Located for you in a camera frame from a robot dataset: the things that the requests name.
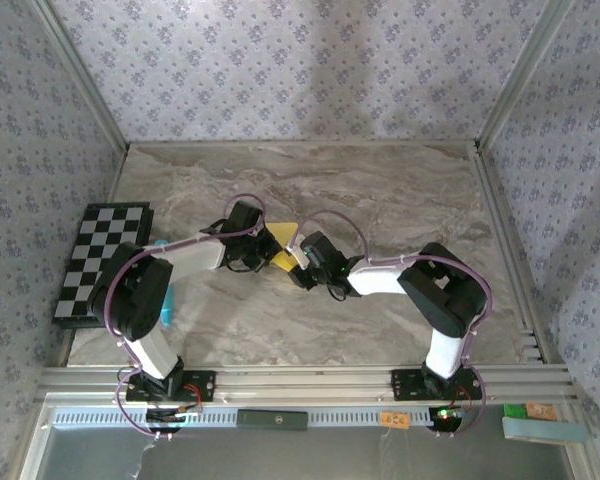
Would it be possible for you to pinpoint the light blue tube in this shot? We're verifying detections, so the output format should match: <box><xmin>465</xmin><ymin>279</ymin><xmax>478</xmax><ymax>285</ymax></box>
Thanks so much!
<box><xmin>153</xmin><ymin>238</ymin><xmax>177</xmax><ymax>330</ymax></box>

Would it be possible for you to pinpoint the dark rectangular device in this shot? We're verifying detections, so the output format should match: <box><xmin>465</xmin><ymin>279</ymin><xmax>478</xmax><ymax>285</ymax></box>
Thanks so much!
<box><xmin>235</xmin><ymin>408</ymin><xmax>310</xmax><ymax>432</ymax></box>

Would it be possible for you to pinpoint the black and grey checkerboard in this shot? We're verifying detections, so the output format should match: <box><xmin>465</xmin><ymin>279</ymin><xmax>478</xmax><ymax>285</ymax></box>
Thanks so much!
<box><xmin>51</xmin><ymin>201</ymin><xmax>155</xmax><ymax>330</ymax></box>

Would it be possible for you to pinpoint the orange label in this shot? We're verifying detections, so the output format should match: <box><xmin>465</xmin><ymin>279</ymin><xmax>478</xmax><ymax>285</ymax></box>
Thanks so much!
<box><xmin>380</xmin><ymin>410</ymin><xmax>412</xmax><ymax>429</ymax></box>

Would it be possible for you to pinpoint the grey metal tray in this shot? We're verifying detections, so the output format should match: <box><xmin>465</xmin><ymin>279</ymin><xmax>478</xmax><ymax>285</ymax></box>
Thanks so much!
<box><xmin>18</xmin><ymin>392</ymin><xmax>600</xmax><ymax>480</ymax></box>

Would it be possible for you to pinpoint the orange-brown card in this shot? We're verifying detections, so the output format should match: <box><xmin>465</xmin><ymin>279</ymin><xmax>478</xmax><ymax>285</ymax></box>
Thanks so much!
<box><xmin>524</xmin><ymin>402</ymin><xmax>559</xmax><ymax>422</ymax></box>

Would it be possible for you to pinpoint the blue-grey block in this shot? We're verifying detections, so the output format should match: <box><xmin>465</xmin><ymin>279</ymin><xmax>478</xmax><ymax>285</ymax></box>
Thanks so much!
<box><xmin>501</xmin><ymin>416</ymin><xmax>591</xmax><ymax>445</ymax></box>

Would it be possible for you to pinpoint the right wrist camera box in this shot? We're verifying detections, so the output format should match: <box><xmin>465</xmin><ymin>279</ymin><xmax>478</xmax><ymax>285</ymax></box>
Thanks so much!
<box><xmin>285</xmin><ymin>230</ymin><xmax>350</xmax><ymax>274</ymax></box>

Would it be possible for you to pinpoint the aluminium mounting rail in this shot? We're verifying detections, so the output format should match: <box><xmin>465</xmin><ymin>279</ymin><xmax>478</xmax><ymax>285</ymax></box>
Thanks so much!
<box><xmin>35</xmin><ymin>363</ymin><xmax>580</xmax><ymax>402</ymax></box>

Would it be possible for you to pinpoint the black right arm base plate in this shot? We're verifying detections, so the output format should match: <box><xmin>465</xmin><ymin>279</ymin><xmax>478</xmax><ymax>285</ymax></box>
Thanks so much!
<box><xmin>390</xmin><ymin>368</ymin><xmax>484</xmax><ymax>401</ymax></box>

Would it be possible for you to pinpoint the grey slotted cable duct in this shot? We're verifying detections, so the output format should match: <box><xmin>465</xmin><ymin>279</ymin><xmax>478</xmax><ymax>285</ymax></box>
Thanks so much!
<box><xmin>51</xmin><ymin>405</ymin><xmax>507</xmax><ymax>430</ymax></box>

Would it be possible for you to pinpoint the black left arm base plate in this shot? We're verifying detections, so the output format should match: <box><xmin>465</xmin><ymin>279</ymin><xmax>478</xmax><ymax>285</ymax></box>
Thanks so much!
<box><xmin>125</xmin><ymin>369</ymin><xmax>217</xmax><ymax>403</ymax></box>

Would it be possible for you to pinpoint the aluminium side rail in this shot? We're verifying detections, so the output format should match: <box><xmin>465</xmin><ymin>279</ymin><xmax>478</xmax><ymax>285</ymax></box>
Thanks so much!
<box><xmin>471</xmin><ymin>141</ymin><xmax>566</xmax><ymax>366</ymax></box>

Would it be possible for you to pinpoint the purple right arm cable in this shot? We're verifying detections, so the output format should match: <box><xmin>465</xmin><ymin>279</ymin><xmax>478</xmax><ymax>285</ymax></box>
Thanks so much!
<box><xmin>293</xmin><ymin>208</ymin><xmax>496</xmax><ymax>442</ymax></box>

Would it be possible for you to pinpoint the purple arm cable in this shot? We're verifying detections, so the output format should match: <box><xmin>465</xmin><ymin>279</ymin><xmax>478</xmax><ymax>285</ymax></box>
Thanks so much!
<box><xmin>102</xmin><ymin>193</ymin><xmax>267</xmax><ymax>442</ymax></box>
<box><xmin>293</xmin><ymin>208</ymin><xmax>496</xmax><ymax>442</ymax></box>

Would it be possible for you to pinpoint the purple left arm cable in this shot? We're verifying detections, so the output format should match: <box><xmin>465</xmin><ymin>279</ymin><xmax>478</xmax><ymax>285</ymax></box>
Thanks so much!
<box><xmin>102</xmin><ymin>193</ymin><xmax>267</xmax><ymax>442</ymax></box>

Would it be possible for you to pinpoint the aluminium frame post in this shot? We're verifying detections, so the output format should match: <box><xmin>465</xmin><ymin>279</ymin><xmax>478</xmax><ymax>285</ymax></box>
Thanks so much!
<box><xmin>28</xmin><ymin>0</ymin><xmax>131</xmax><ymax>152</ymax></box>
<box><xmin>476</xmin><ymin>0</ymin><xmax>577</xmax><ymax>152</ymax></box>

